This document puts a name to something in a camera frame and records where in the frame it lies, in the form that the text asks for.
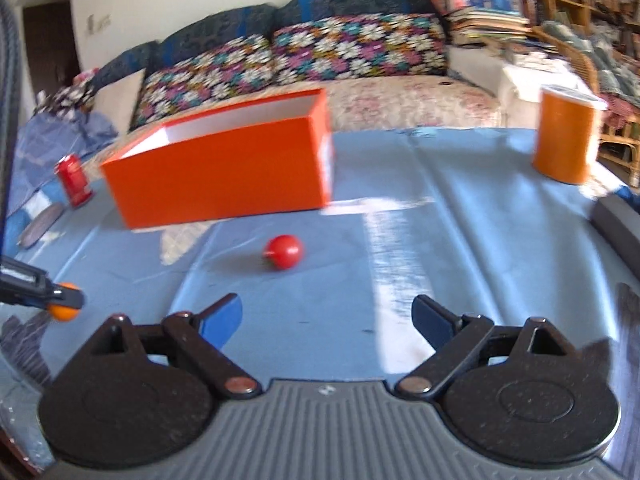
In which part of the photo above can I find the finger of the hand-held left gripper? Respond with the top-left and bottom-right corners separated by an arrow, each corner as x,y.
0,256 -> 86,310

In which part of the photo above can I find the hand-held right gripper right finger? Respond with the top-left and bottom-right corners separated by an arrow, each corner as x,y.
395,294 -> 586,401

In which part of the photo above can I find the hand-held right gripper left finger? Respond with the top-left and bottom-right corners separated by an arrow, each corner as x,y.
95,292 -> 263,401

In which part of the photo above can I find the small orange mandarin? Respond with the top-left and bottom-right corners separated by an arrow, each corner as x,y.
49,283 -> 83,322

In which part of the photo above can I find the red tomato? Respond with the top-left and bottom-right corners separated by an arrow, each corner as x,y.
264,234 -> 304,272

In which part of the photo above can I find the orange cardboard box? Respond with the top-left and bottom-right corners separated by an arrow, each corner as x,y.
100,88 -> 336,231

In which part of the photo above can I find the red soda can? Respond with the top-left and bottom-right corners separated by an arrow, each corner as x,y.
54,154 -> 95,208

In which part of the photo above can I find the blue checkered blanket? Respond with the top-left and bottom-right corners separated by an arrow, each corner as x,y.
10,110 -> 121,211

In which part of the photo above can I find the white cushion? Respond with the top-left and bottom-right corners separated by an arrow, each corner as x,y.
92,67 -> 147,136

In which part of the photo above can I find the black and white cloth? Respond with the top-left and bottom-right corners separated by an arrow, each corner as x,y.
37,67 -> 101,111

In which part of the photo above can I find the grey rectangular case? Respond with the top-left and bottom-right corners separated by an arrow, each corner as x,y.
589,195 -> 640,266

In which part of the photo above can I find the orange cup with white rim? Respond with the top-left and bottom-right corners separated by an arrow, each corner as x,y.
531,85 -> 608,186

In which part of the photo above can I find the dark blue patterned cushion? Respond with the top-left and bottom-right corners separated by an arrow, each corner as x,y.
155,4 -> 278,63
274,0 -> 443,28
92,42 -> 161,93

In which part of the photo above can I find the floral patterned cushion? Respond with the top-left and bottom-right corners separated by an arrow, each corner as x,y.
271,14 -> 449,86
129,34 -> 275,133

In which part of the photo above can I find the white cloth cover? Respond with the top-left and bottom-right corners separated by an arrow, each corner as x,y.
445,45 -> 596,131

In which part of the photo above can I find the dark wooden door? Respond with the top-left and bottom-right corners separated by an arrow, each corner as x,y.
22,0 -> 81,106

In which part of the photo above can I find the wicker chair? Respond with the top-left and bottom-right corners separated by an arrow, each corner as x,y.
530,25 -> 640,186

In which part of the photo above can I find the pile of clothes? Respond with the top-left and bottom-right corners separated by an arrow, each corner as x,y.
540,20 -> 640,111

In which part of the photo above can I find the stack of books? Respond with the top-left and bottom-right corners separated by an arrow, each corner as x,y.
425,0 -> 533,51

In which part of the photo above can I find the black braided cable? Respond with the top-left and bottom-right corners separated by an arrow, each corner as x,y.
0,0 -> 23,261

